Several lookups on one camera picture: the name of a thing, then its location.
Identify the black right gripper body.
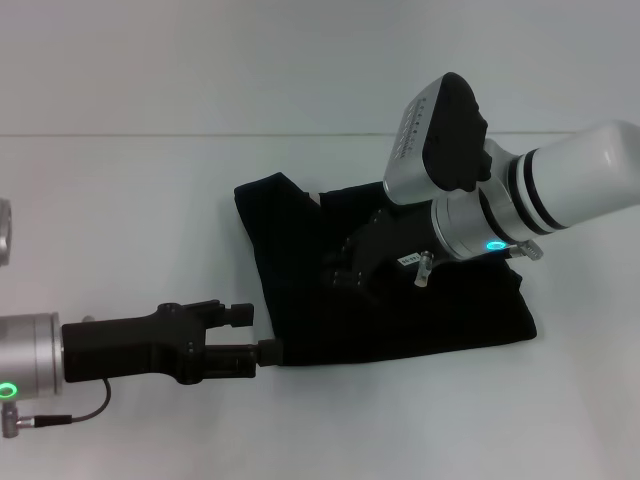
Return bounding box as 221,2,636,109
342,201,444,287

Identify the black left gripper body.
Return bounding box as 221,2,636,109
60,302,212,387

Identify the black t-shirt with white print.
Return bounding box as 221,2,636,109
233,172,539,374

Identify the right arm cable with plug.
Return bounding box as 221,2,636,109
413,238,544,289

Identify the arm cable with plug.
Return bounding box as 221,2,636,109
413,238,544,289
1,378,112,437

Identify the left arm cable with plug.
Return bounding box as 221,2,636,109
1,378,112,437

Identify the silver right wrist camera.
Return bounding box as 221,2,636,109
381,71,494,206

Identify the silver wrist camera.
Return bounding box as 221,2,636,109
381,71,494,206
0,196,14,267

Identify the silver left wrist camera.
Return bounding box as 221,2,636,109
0,196,14,267

